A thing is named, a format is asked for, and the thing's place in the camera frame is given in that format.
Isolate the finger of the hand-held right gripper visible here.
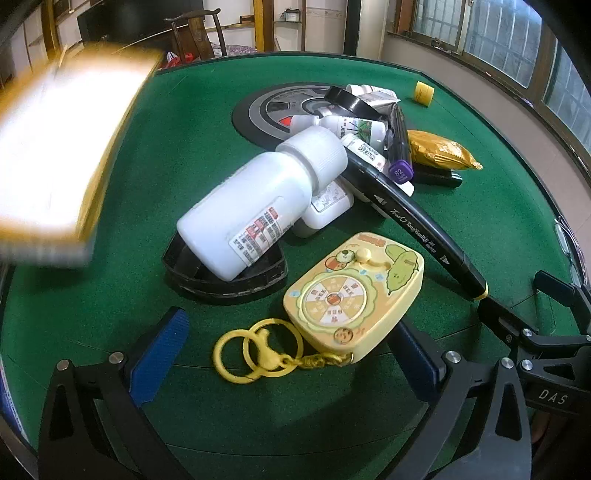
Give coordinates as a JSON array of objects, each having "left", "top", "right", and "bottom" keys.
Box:
[
  {"left": 477, "top": 298, "right": 591, "bottom": 356},
  {"left": 533, "top": 271, "right": 591, "bottom": 333}
]

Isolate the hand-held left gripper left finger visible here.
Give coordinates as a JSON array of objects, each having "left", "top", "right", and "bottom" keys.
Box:
[{"left": 37, "top": 307, "right": 195, "bottom": 480}]

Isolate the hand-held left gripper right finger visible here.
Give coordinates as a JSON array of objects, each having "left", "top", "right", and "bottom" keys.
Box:
[{"left": 392, "top": 318, "right": 539, "bottom": 480}]

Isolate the yellow cartoon toy keychain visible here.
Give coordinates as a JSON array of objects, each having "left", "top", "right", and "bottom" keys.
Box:
[{"left": 212, "top": 231, "right": 426, "bottom": 385}]

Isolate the black fan-shaped plastic part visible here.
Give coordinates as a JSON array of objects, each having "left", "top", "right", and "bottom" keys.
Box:
[{"left": 161, "top": 231, "right": 288, "bottom": 305}]

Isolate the long black marker pen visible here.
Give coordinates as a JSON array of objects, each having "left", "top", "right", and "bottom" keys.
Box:
[{"left": 344, "top": 148, "right": 489, "bottom": 303}]

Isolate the large white plastic bottle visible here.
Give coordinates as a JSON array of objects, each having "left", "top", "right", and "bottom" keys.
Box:
[{"left": 177, "top": 126, "right": 349, "bottom": 282}]

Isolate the golden snack packet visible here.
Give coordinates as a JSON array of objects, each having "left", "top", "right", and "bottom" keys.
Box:
[{"left": 406, "top": 129, "right": 484, "bottom": 172}]

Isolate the white bottle with green label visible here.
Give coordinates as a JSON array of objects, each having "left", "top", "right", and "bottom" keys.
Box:
[{"left": 318, "top": 114, "right": 389, "bottom": 141}]

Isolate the yellow-taped white foam box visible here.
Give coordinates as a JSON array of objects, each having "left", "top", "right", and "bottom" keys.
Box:
[{"left": 0, "top": 41, "right": 167, "bottom": 269}]

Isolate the black tape roll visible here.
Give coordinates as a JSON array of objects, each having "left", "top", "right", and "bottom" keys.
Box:
[{"left": 323, "top": 85, "right": 386, "bottom": 121}]

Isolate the metal table-edge fitting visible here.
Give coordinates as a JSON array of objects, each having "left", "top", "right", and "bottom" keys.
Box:
[{"left": 553, "top": 216, "right": 586, "bottom": 282}]

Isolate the short black marker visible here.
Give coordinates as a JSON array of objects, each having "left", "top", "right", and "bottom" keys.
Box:
[{"left": 412, "top": 165, "right": 463, "bottom": 188}]

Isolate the small white grey-print bottle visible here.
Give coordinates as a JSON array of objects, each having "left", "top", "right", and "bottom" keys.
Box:
[{"left": 294, "top": 178, "right": 355, "bottom": 238}]

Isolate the purple-capped black marker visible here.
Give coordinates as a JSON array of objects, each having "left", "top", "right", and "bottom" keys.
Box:
[{"left": 385, "top": 104, "right": 415, "bottom": 183}]

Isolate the white bottle with black label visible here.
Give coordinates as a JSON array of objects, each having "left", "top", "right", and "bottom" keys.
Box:
[{"left": 342, "top": 134, "right": 387, "bottom": 171}]

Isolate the small yellow cylinder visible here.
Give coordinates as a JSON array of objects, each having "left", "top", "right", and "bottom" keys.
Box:
[{"left": 414, "top": 80, "right": 436, "bottom": 106}]

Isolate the barred window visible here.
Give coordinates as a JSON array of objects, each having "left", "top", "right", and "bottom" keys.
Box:
[{"left": 392, "top": 0, "right": 591, "bottom": 153}]

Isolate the white squeeze tube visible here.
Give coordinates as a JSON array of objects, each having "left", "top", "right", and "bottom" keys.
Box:
[{"left": 360, "top": 88, "right": 402, "bottom": 110}]

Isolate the round wheel-print table centre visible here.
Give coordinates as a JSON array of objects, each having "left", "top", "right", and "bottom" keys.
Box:
[{"left": 231, "top": 82, "right": 398, "bottom": 143}]

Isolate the floral cloth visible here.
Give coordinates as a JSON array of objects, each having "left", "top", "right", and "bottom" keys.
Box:
[{"left": 210, "top": 41, "right": 256, "bottom": 58}]

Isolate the white standing air conditioner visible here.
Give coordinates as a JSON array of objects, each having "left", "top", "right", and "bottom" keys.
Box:
[{"left": 342, "top": 0, "right": 387, "bottom": 60}]

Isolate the dark wooden chair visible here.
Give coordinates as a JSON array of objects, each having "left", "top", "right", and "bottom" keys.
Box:
[{"left": 164, "top": 11, "right": 229, "bottom": 58}]

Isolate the black television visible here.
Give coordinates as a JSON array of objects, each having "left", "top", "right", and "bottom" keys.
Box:
[{"left": 76, "top": 0, "right": 204, "bottom": 44}]

